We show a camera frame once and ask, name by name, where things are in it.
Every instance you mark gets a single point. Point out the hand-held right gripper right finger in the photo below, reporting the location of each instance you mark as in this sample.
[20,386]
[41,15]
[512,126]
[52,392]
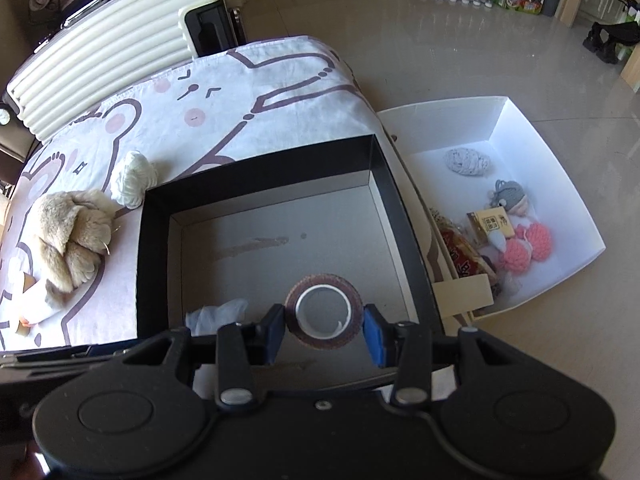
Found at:
[376,335]

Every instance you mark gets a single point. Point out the beige plush toy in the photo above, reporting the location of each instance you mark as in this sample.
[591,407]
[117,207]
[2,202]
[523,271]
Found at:
[65,230]

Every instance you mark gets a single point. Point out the bear print blanket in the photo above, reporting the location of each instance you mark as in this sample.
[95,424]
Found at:
[225,100]

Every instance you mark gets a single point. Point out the white cardboard box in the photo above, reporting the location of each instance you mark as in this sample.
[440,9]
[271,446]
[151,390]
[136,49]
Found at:
[450,125]

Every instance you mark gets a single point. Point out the grey yarn ball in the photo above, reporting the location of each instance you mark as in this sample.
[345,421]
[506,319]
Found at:
[465,162]

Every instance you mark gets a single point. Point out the brown tape roll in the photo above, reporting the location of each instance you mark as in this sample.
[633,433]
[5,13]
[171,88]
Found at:
[325,280]

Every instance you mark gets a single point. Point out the small yellow card box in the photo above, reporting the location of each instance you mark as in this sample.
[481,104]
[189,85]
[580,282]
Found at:
[492,225]

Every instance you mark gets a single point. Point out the cream ribbed suitcase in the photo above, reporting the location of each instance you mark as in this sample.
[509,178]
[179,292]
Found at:
[100,70]

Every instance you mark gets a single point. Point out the crumpled white plastic bag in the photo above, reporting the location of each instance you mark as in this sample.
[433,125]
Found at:
[220,315]

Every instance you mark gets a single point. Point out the red snack packet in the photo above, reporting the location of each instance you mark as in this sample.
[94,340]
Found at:
[465,255]

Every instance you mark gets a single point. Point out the grey knitted doll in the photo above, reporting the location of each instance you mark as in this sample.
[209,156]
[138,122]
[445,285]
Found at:
[510,200]

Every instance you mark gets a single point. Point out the white yarn ball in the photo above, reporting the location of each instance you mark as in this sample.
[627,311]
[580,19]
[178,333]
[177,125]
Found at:
[132,180]

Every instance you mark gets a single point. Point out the beige cardboard piece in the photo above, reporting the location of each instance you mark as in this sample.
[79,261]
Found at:
[462,297]

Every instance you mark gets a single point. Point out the black cardboard box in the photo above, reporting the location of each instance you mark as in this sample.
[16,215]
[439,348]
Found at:
[300,240]

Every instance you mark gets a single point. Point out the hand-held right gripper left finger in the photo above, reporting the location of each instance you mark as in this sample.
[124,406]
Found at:
[274,332]

